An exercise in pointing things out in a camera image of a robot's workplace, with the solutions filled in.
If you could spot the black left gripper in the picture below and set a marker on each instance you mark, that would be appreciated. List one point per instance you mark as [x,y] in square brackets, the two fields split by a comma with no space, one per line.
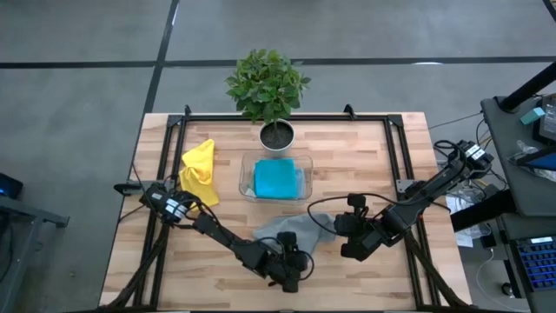
[286,263]

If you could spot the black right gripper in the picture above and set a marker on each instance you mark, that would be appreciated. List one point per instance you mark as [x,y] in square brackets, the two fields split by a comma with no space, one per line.
[360,235]

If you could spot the gray microfiber towel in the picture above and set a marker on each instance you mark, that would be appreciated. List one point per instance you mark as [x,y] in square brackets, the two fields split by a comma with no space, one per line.
[304,228]

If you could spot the light blue smooth towel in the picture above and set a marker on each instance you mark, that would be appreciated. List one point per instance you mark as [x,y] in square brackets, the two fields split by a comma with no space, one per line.
[300,182]

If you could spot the teal microfiber towel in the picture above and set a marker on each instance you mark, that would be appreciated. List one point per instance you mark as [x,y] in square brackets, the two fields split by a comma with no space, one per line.
[276,178]

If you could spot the clear plastic bin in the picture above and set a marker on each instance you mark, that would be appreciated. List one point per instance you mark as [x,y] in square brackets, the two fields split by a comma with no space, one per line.
[245,174]

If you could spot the yellow microfiber towel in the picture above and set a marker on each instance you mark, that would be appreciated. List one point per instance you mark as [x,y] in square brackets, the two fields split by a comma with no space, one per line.
[200,169]

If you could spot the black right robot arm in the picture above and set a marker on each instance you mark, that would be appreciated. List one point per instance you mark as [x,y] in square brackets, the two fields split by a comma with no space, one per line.
[434,187]

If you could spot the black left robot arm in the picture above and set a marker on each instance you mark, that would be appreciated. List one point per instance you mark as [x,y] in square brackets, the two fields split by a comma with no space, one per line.
[217,232]

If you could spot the silver mounting plate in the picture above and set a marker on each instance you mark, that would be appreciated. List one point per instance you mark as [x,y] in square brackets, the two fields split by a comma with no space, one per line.
[403,186]

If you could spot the white round plant pot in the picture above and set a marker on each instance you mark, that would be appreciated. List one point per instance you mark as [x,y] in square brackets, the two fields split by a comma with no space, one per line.
[276,150]

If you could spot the green leafy small tree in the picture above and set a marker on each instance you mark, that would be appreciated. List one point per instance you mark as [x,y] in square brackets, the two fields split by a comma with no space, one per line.
[267,84]

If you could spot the dark side desk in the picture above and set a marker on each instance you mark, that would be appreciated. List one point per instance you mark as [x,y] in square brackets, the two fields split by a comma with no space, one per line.
[517,174]

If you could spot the clear plastic bag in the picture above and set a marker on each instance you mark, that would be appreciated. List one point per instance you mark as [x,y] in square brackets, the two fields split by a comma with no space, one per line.
[523,150]

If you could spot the computer keyboard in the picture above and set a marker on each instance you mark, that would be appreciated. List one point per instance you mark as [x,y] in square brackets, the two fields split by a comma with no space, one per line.
[538,263]

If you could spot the blue screen tablet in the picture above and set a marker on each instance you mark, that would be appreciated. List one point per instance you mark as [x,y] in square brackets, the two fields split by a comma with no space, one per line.
[540,161]

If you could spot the small teal box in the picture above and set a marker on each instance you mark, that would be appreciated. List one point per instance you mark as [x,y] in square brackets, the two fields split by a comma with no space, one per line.
[532,115]

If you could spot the computer monitor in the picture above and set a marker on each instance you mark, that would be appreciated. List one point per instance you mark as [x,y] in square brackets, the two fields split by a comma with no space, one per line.
[548,117]

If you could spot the gray metal stand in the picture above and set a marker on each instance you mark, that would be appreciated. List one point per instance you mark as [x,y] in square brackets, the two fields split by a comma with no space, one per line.
[26,217]

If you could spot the black device with blue light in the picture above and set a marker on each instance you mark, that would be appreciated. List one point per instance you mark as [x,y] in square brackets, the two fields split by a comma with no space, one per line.
[9,186]

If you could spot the black metal table frame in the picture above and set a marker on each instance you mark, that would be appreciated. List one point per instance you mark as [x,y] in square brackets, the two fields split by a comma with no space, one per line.
[391,139]

